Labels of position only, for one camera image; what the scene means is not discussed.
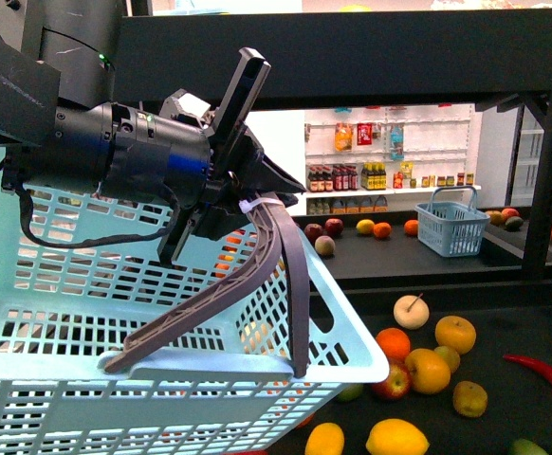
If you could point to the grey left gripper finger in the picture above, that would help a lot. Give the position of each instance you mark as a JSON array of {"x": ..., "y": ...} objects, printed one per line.
[{"x": 297, "y": 282}]

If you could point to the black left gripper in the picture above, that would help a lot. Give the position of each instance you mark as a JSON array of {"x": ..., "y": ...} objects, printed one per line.
[{"x": 239, "y": 171}]

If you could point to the yellow lemon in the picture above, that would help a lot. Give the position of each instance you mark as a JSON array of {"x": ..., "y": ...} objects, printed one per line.
[
  {"x": 396, "y": 436},
  {"x": 325, "y": 439}
]

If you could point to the large light blue basket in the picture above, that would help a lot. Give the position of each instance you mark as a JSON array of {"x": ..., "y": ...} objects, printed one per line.
[{"x": 224, "y": 387}]

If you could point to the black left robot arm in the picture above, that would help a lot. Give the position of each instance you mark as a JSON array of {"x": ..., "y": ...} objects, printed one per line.
[{"x": 62, "y": 129}]

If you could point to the white pear with stem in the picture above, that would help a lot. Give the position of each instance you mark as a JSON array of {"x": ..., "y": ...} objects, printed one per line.
[{"x": 411, "y": 312}]

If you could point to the small orange tangerine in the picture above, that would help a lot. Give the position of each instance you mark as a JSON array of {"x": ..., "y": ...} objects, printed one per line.
[{"x": 394, "y": 343}]

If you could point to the green lime centre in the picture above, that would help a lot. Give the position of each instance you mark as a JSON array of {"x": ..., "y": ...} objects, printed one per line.
[{"x": 350, "y": 393}]

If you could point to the small blue basket far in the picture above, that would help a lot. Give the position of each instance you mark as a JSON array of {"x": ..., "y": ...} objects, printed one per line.
[{"x": 452, "y": 229}]

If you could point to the red yellow apple centre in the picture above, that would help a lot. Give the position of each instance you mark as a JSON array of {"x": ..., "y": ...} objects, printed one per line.
[{"x": 397, "y": 383}]

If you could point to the yellow orange apple back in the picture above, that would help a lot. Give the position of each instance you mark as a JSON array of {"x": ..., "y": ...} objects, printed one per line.
[{"x": 455, "y": 332}]

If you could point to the yellow orange apple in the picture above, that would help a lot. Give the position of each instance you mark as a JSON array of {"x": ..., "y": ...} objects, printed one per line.
[
  {"x": 429, "y": 372},
  {"x": 455, "y": 332}
]

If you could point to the yellow orange apple centre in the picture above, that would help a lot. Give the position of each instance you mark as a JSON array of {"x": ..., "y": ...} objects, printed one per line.
[{"x": 429, "y": 372}]

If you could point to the brown kiwi front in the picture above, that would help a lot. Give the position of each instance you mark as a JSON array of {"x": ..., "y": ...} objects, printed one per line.
[{"x": 469, "y": 399}]

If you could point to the green avocado front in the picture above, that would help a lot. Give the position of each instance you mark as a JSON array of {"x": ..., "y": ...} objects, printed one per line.
[{"x": 523, "y": 446}]

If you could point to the black shelf frame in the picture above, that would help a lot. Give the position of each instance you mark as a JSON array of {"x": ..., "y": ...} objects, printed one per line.
[{"x": 491, "y": 57}]

